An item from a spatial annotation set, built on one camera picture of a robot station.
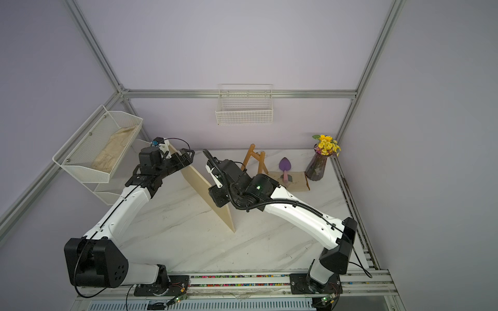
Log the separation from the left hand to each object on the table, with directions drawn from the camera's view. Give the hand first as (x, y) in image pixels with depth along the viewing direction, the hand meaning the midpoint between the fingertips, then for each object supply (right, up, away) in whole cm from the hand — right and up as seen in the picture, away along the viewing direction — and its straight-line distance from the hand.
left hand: (188, 158), depth 82 cm
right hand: (+16, -13, -14) cm, 25 cm away
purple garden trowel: (+47, -2, +31) cm, 56 cm away
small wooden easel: (+32, 0, +5) cm, 33 cm away
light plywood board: (+4, -6, -8) cm, 11 cm away
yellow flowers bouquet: (+63, +6, +6) cm, 63 cm away
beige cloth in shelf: (-31, 0, -6) cm, 31 cm away
